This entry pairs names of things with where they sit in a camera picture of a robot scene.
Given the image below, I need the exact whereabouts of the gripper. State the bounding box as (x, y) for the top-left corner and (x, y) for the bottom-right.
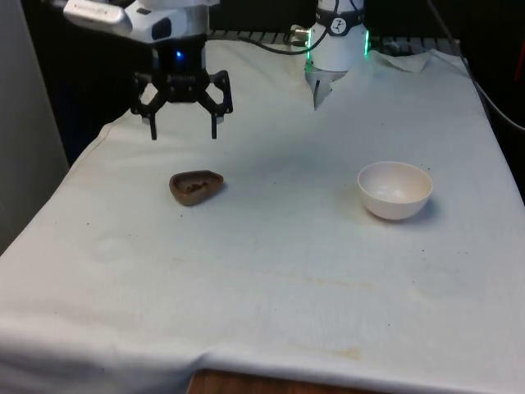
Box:
(130, 34), (235, 140)

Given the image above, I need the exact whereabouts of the white bowl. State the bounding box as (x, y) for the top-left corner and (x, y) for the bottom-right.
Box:
(356, 160), (434, 222)

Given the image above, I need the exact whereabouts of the black cable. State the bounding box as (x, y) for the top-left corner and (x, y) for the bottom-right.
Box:
(236, 35), (310, 56)
(425, 0), (525, 130)

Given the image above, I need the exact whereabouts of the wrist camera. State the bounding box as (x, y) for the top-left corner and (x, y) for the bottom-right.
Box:
(62, 0), (135, 34)

